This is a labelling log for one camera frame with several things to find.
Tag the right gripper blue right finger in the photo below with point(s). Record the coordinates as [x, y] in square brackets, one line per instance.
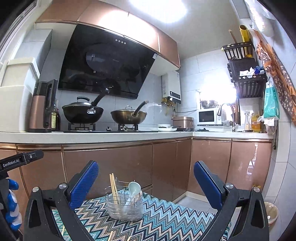
[211, 185]

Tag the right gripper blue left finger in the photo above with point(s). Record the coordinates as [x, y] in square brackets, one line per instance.
[81, 183]

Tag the white ceramic soup spoon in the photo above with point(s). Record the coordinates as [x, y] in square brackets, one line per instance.
[134, 195]

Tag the curved kitchen faucet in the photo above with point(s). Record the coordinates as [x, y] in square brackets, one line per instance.
[227, 118]

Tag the blue white gloved hand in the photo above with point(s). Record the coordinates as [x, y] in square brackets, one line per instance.
[13, 215]

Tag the bamboo chopstick in holder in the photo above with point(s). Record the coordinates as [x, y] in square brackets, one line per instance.
[112, 187]

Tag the zigzag patterned table mat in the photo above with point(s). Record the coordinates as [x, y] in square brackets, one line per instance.
[162, 220]

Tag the gas stove top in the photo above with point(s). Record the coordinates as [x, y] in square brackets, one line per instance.
[107, 128]

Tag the dark sauce bottle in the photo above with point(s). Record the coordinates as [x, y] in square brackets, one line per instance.
[58, 121]

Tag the copper rice cooker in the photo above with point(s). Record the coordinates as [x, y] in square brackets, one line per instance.
[183, 122]

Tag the black wok with lid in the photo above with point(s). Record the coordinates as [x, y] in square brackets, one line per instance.
[84, 112]

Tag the white spray bottle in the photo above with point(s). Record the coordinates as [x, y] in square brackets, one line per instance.
[247, 123]

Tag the white microwave oven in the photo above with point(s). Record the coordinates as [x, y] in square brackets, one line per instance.
[208, 117]

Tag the yellow oil bottle on counter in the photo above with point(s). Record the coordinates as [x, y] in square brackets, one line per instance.
[255, 123]

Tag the white plate on counter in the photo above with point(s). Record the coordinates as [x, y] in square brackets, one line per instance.
[164, 128]

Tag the copper electric kettle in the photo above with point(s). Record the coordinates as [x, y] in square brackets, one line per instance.
[42, 106]

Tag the steel bowl on microwave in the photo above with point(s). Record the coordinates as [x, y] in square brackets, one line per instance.
[205, 104]

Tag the white appliance at left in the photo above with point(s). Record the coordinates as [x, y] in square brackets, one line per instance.
[18, 79]

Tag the teal hanging bag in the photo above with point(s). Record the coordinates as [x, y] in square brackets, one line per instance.
[271, 102]

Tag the white gas water heater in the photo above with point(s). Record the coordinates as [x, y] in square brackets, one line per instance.
[171, 89]

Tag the black range hood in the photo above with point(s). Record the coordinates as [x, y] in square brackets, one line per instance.
[97, 59]

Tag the yellow roll on rack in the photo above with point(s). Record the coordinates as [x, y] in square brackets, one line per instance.
[245, 39]

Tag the metal wire utensil holder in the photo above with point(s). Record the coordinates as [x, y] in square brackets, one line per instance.
[116, 211]

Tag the bronze wok with handle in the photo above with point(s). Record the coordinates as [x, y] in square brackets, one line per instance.
[130, 116]

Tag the black wall dish rack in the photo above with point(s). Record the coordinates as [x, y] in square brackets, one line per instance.
[247, 76]

